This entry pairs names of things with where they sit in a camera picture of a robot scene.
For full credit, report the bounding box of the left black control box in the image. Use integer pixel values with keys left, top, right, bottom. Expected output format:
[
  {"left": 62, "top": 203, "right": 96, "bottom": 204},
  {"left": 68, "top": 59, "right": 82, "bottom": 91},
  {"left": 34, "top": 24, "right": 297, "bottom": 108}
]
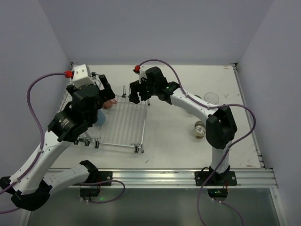
[{"left": 79, "top": 187, "right": 100, "bottom": 198}]

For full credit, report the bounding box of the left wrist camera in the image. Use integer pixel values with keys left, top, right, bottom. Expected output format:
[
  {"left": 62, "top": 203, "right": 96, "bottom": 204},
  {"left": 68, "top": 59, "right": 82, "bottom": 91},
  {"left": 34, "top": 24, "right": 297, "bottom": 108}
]
[{"left": 72, "top": 64, "right": 94, "bottom": 89}]

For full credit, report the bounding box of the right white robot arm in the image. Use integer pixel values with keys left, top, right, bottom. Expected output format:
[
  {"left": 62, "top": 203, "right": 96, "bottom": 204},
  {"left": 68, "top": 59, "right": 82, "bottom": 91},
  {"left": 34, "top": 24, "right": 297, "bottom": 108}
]
[{"left": 129, "top": 65, "right": 237, "bottom": 174}]

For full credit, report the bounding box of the right black control box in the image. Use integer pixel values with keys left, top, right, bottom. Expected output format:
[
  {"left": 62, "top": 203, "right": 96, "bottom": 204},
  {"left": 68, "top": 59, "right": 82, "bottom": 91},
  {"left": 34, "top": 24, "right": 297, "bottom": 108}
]
[{"left": 207, "top": 188, "right": 228, "bottom": 201}]

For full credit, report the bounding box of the clear glass cup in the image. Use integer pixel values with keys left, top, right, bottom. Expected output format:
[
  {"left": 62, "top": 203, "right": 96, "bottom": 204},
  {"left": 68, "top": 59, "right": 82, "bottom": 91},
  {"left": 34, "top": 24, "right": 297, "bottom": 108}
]
[{"left": 204, "top": 92, "right": 220, "bottom": 105}]

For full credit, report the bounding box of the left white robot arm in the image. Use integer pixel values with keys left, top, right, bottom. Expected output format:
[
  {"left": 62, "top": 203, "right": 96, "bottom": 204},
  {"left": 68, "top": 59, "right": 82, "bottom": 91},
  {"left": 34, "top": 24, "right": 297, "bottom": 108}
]
[{"left": 0, "top": 72, "right": 115, "bottom": 211}]

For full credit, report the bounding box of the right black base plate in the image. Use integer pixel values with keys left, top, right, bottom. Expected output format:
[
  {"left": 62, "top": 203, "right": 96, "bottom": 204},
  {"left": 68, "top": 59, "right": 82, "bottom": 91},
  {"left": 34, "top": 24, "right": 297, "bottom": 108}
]
[{"left": 194, "top": 167, "right": 238, "bottom": 186}]

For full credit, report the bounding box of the pink ceramic mug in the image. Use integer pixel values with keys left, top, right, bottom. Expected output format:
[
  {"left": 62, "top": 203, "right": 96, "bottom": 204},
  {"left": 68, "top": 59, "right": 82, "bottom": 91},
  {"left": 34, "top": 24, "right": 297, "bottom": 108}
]
[{"left": 102, "top": 99, "right": 117, "bottom": 110}]

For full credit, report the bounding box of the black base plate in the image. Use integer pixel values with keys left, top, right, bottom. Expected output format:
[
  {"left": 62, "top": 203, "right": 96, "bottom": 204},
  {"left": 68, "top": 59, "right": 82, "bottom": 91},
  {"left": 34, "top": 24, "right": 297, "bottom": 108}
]
[
  {"left": 194, "top": 167, "right": 238, "bottom": 186},
  {"left": 79, "top": 171, "right": 113, "bottom": 186}
]

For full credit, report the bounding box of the aluminium mounting rail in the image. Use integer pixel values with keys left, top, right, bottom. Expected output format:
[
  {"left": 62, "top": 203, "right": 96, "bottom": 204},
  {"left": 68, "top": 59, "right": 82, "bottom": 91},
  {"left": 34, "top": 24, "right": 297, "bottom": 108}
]
[{"left": 44, "top": 168, "right": 278, "bottom": 188}]

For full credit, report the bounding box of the blue cup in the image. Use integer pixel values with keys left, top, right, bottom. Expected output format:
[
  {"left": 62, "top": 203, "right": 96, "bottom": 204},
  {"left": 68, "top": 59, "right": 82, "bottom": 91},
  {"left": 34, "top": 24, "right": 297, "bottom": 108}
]
[{"left": 95, "top": 110, "right": 106, "bottom": 127}]

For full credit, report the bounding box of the black control box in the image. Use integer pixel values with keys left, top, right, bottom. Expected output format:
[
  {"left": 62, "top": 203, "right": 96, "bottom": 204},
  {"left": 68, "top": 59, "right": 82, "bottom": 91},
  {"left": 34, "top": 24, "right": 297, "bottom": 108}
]
[
  {"left": 207, "top": 188, "right": 228, "bottom": 201},
  {"left": 79, "top": 187, "right": 100, "bottom": 198}
]

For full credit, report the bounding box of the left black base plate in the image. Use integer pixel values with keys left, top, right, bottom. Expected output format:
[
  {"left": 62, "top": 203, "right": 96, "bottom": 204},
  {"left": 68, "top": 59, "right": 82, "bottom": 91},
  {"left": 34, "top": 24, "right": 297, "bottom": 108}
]
[{"left": 79, "top": 171, "right": 113, "bottom": 186}]

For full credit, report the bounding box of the beige brown cup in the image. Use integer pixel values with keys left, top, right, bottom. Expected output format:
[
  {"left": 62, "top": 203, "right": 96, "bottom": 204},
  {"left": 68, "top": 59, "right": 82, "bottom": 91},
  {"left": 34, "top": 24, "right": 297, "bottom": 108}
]
[{"left": 193, "top": 121, "right": 206, "bottom": 139}]

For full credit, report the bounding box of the silver wire dish rack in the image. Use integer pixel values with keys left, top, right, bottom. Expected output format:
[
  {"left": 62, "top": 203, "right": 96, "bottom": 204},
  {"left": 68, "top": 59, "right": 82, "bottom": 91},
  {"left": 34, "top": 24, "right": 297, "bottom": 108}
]
[{"left": 56, "top": 70, "right": 151, "bottom": 153}]

